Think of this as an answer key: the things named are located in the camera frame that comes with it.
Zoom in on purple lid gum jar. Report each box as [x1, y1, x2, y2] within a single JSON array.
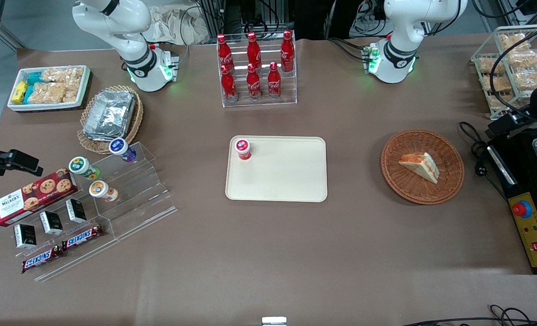
[[109, 138, 137, 163]]

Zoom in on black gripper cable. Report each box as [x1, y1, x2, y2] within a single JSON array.
[[489, 23, 537, 125]]

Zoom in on white rectangular snack bin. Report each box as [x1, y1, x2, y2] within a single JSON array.
[[7, 65, 91, 112]]

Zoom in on black background equipment rack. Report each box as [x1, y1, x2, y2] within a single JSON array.
[[196, 0, 387, 39]]

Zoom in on stack of foil containers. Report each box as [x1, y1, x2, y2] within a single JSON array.
[[83, 90, 136, 141]]

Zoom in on green lid gum jar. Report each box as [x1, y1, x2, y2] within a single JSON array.
[[68, 156, 101, 180]]

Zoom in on brown wicker basket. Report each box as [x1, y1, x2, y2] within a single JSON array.
[[381, 129, 465, 206]]

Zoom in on small black white box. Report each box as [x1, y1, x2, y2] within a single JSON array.
[[14, 223, 37, 249], [66, 198, 87, 224], [39, 211, 64, 235]]

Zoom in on black power cable with plug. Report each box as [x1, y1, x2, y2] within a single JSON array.
[[459, 121, 493, 182]]

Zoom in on clear cracker pack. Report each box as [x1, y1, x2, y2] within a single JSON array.
[[484, 75, 513, 93], [489, 93, 520, 110], [506, 49, 537, 69], [478, 57, 507, 75], [499, 33, 532, 51], [513, 69, 537, 91]]

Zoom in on red Coca-Cola bottle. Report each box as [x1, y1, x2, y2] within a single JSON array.
[[247, 32, 262, 68], [217, 34, 234, 73], [267, 62, 282, 99], [246, 63, 262, 101], [221, 65, 238, 102], [281, 29, 295, 73]]

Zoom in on white wire rack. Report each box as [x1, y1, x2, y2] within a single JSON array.
[[470, 24, 537, 120]]

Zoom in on Snickers chocolate bar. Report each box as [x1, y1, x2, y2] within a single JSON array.
[[22, 245, 64, 273], [62, 224, 104, 250]]

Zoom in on clear acrylic stepped shelf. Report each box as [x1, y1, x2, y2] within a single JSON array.
[[24, 142, 178, 283]]

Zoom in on black machine with yellow panel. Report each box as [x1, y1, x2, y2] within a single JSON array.
[[486, 127, 537, 275]]

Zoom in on clear acrylic bottle riser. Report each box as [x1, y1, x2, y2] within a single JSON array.
[[217, 34, 297, 108]]

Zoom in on light wicker basket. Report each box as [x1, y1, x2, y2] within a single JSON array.
[[77, 85, 144, 155]]

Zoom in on yellow snack packet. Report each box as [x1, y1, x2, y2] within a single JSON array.
[[11, 81, 28, 105]]

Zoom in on orange lid gum jar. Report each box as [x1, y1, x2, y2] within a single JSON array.
[[89, 180, 119, 202]]

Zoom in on triangular sandwich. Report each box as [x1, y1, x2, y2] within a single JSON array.
[[398, 152, 440, 184]]

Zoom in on beige plastic tray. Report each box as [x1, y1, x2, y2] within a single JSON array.
[[225, 136, 328, 203]]

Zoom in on white crumpled cloth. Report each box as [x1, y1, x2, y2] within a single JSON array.
[[151, 5, 210, 45]]

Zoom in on red Walkers cookie box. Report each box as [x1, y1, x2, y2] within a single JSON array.
[[0, 168, 79, 227]]

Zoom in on black arm base cables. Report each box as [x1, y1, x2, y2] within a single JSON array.
[[326, 38, 369, 62]]

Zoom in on clear rice crisp pack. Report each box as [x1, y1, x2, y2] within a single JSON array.
[[28, 81, 79, 104], [41, 67, 84, 85]]

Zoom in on black floor cables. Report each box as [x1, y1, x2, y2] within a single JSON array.
[[402, 304, 537, 326]]

